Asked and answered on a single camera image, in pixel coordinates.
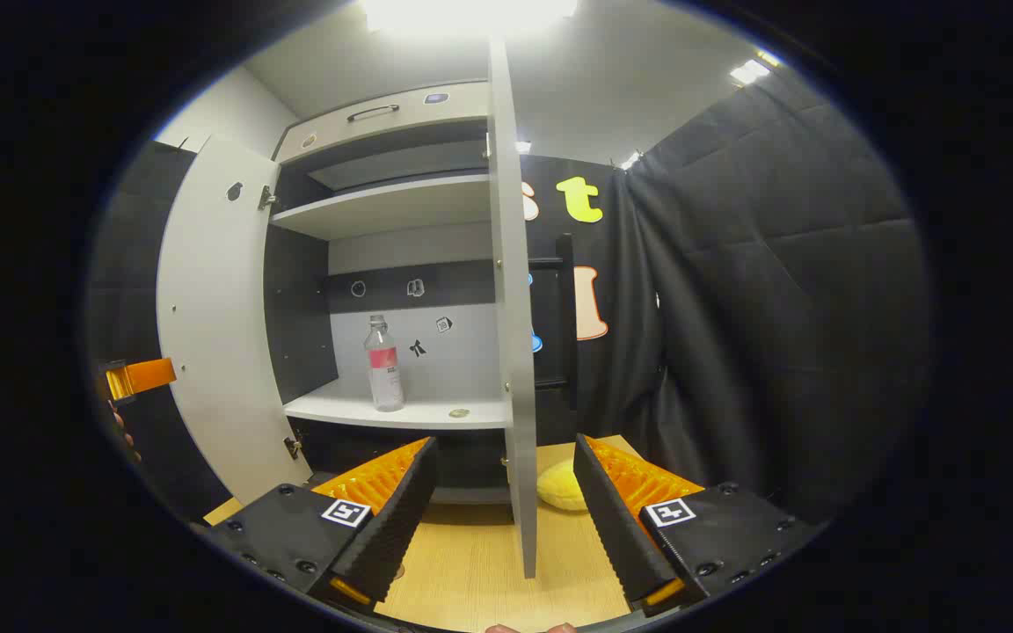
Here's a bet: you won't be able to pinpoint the grey cabinet door square stickers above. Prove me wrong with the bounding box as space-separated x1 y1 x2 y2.
486 35 541 579

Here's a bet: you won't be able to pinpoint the clear bottle with pink label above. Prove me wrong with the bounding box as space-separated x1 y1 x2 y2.
363 315 406 412

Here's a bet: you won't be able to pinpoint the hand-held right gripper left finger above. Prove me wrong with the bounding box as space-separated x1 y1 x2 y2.
206 436 439 609

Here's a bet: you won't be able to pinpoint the yellow plush lemon toy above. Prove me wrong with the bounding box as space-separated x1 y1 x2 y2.
537 459 591 513

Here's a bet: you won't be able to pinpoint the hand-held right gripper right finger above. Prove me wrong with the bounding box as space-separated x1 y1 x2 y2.
572 433 826 618

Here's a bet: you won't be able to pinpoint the black door handle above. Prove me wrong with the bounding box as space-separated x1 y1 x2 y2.
527 233 579 414

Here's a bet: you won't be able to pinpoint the grey cabinet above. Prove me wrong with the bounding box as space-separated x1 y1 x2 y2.
262 81 516 506

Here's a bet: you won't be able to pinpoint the black backdrop cloth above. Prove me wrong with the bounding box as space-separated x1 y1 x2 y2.
89 66 934 528

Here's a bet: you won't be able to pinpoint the grey cabinet drawer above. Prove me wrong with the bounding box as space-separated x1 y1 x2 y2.
276 81 490 165

